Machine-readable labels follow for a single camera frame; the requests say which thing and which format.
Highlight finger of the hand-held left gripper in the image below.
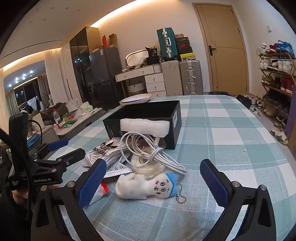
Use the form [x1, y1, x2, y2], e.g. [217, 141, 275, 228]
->
[43, 148, 86, 168]
[29, 138, 70, 158]

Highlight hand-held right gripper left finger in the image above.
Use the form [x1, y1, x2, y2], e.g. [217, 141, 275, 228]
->
[31, 159, 109, 241]

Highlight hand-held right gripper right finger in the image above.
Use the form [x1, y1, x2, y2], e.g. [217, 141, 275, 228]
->
[199, 159, 277, 241]

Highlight small white red packet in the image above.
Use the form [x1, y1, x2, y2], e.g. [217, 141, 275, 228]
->
[89, 181, 110, 205]

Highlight white paper packet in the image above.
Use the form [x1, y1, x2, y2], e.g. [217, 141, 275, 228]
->
[103, 160, 133, 179]

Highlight striped black white sock packet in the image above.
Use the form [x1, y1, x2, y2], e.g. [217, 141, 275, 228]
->
[84, 141, 130, 168]

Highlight white plush keychain blue hat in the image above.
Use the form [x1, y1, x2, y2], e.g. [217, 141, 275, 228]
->
[116, 172, 187, 205]

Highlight cream rope coil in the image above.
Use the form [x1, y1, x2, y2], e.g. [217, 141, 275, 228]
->
[131, 148, 176, 179]

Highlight white charging cable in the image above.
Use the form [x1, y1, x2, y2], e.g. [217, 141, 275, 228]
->
[120, 132, 188, 174]

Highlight white bubble wrap roll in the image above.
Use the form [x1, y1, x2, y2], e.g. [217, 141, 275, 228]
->
[120, 118, 171, 138]

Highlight black cardboard box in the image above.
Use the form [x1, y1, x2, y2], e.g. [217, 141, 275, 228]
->
[102, 100, 182, 150]

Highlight plastic water bottle red label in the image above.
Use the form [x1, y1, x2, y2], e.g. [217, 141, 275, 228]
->
[53, 109, 63, 129]

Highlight white side counter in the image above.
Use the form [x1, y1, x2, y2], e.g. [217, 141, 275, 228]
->
[57, 108, 103, 136]

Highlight white kettle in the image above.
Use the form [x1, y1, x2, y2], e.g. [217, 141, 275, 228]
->
[65, 98, 80, 114]

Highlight green white tissue pack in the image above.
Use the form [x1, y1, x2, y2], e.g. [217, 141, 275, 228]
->
[80, 102, 93, 114]

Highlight hanging clothes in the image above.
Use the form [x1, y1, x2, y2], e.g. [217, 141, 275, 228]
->
[27, 97, 38, 111]

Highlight green white checked tablecloth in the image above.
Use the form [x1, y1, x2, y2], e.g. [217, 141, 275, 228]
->
[44, 95, 296, 241]

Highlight white curtain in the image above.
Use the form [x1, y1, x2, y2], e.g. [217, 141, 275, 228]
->
[45, 47, 70, 105]

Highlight white green slipper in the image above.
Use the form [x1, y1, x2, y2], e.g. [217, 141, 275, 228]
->
[270, 128, 289, 145]

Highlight tall black glass cabinet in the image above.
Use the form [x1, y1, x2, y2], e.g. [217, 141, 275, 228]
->
[69, 27, 102, 105]

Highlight grey refrigerator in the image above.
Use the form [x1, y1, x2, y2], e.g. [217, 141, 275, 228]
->
[89, 47, 123, 110]

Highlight cream oval plate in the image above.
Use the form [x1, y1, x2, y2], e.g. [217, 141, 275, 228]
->
[120, 93, 152, 106]

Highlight pile of shoes on floor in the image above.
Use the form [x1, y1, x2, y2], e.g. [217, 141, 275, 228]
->
[236, 94, 264, 115]

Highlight woven white basket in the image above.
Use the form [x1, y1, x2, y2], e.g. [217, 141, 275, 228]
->
[128, 81, 147, 94]

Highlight purple bag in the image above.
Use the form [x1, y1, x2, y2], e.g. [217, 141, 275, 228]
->
[284, 86, 296, 141]

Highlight silver suitcase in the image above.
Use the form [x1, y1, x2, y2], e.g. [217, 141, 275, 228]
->
[179, 59, 204, 95]

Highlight white dresser with drawers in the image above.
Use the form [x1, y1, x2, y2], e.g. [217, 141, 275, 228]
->
[115, 63, 167, 98]

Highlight beige suitcase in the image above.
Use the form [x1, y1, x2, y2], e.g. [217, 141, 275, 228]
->
[161, 60, 183, 96]

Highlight white oval mirror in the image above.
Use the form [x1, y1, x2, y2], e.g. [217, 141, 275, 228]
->
[125, 49, 149, 67]

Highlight tan door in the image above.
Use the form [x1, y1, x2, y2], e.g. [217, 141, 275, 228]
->
[192, 2, 249, 94]

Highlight metal shoe rack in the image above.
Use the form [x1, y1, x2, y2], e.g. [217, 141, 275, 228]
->
[255, 40, 296, 130]

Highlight black bag with label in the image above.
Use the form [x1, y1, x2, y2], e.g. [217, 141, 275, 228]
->
[146, 46, 160, 65]

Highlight row of shoes on rack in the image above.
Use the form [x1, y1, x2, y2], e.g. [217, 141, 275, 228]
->
[256, 40, 296, 126]

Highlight black red shoe box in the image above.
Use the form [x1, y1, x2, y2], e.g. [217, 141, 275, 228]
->
[177, 45, 193, 55]

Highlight plain black shoe box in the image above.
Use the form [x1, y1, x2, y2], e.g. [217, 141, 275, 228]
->
[176, 37, 191, 47]

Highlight teal suitcase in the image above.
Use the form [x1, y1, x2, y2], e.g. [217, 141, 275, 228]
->
[157, 27, 178, 61]

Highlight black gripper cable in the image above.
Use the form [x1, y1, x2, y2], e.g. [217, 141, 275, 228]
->
[27, 119, 45, 151]

